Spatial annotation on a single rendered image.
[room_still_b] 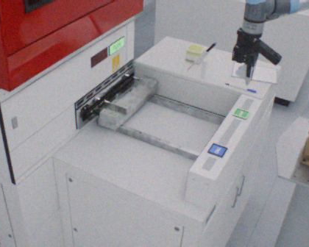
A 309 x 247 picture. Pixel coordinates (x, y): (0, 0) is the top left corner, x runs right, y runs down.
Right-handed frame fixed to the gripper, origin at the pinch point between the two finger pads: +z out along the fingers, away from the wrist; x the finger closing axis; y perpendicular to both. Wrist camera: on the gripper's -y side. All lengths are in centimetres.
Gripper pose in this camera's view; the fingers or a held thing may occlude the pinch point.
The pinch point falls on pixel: (249, 82)
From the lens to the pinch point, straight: 156.8
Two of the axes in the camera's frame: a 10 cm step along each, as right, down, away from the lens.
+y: -8.4, -2.8, 4.6
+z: 0.0, 8.5, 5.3
